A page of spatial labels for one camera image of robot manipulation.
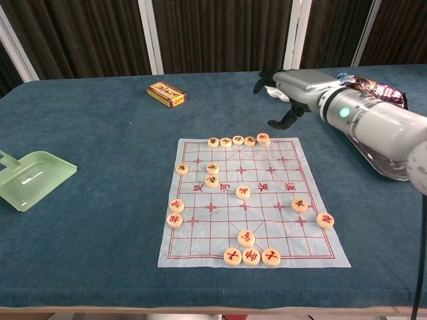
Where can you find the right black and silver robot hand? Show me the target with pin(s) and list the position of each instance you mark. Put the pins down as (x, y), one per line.
(300, 86)

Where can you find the dark slatted screen panel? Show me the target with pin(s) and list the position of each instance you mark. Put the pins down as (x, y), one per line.
(83, 36)
(333, 33)
(8, 73)
(227, 33)
(403, 30)

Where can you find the white flower-shaped palette dish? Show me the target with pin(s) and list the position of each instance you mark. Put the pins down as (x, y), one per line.
(278, 95)

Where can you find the rectangular metal tray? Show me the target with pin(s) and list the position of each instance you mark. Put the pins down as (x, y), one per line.
(390, 170)

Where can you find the yellow brown card box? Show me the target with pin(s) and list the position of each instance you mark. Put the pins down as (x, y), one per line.
(166, 95)

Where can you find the green plastic dustpan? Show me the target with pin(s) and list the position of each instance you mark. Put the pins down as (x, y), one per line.
(30, 183)

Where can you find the purple brown snack bag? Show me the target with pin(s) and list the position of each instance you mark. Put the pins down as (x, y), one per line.
(383, 90)

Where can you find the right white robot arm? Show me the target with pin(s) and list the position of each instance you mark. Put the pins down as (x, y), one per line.
(377, 123)

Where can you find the Chinese chess board mat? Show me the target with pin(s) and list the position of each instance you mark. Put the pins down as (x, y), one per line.
(267, 226)

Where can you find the blue tablecloth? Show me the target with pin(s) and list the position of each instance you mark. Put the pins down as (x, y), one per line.
(100, 133)

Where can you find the red-lettered wooden chess piece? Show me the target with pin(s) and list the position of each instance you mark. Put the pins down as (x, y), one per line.
(325, 220)
(251, 256)
(176, 205)
(246, 238)
(263, 136)
(271, 257)
(232, 256)
(174, 220)
(243, 192)

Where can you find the dark-lettered wooden chess piece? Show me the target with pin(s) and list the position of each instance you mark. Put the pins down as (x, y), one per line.
(225, 142)
(299, 205)
(182, 169)
(266, 143)
(211, 181)
(249, 141)
(213, 167)
(213, 142)
(237, 139)

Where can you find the blue white snack wrapper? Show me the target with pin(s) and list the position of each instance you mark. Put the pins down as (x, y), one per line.
(343, 77)

